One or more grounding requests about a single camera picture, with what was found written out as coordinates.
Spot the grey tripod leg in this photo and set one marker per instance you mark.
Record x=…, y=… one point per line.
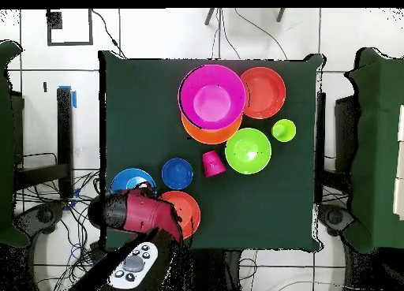
x=210, y=17
x=280, y=15

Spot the dark green table cloth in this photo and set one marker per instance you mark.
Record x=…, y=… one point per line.
x=252, y=209

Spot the black power brick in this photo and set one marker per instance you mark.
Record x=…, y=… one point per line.
x=96, y=251

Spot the black pedestal foot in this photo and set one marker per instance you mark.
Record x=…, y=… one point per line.
x=336, y=218
x=44, y=215

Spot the green clothed side table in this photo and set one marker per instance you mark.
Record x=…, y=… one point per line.
x=6, y=146
x=375, y=146

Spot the small dark blue bowl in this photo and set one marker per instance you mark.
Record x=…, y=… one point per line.
x=177, y=173

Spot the black metal stand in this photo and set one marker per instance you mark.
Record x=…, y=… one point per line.
x=64, y=139

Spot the light green cup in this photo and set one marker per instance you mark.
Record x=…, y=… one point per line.
x=283, y=130

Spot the green bowl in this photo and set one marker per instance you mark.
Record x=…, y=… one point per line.
x=247, y=150

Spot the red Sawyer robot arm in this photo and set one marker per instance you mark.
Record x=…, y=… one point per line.
x=142, y=209

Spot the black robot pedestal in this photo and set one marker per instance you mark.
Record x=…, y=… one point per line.
x=217, y=272

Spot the raspberry red cup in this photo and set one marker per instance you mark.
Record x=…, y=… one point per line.
x=213, y=164

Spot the red-orange bowl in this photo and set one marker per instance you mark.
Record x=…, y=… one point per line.
x=189, y=209
x=266, y=92

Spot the light blue bowl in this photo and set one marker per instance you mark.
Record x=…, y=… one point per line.
x=124, y=177

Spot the blue tape strip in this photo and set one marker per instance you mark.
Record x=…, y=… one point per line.
x=74, y=99

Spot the large orange bowl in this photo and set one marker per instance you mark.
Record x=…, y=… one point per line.
x=211, y=137

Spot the white box stack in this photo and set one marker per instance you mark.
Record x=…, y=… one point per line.
x=400, y=193

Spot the large pink bowl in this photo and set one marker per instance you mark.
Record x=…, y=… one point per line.
x=211, y=105

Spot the black square floor frame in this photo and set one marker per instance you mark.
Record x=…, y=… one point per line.
x=91, y=26

